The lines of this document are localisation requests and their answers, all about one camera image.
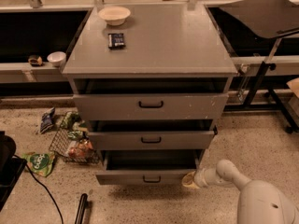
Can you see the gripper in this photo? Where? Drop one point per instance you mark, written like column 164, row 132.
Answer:
column 199, row 178

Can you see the grey bottom drawer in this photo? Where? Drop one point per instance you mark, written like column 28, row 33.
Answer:
column 148, row 167

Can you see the grey drawer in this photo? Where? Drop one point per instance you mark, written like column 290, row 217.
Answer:
column 152, row 98
column 148, row 167
column 152, row 134

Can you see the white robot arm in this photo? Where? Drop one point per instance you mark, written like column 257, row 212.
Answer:
column 259, row 202

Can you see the grey middle drawer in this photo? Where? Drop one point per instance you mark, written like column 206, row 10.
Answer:
column 152, row 134

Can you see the grey drawer cabinet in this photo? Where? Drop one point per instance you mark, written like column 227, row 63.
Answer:
column 161, row 41

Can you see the grey top drawer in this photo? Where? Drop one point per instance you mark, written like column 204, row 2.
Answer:
column 152, row 98

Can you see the black bar on floor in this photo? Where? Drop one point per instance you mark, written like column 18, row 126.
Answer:
column 81, row 208

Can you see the orange snack bag in basket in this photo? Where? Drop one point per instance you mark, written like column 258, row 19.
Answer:
column 80, row 149

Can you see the green bag in basket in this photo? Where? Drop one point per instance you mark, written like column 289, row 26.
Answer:
column 69, row 119

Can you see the green snack bag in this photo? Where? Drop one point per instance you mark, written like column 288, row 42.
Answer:
column 40, row 163

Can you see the blue chip bag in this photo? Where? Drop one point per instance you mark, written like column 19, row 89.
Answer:
column 47, row 120

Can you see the dark blue snack bar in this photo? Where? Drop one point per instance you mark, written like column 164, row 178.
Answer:
column 116, row 41

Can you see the black tray stand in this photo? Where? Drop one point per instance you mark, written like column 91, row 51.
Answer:
column 262, row 38

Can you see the beige paper bowl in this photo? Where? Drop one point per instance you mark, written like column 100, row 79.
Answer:
column 114, row 16

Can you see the small white cup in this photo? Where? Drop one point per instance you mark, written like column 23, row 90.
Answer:
column 57, row 58

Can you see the black equipment left edge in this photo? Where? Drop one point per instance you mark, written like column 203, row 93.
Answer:
column 10, row 167

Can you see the black wire basket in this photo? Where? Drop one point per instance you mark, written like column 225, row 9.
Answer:
column 64, row 137

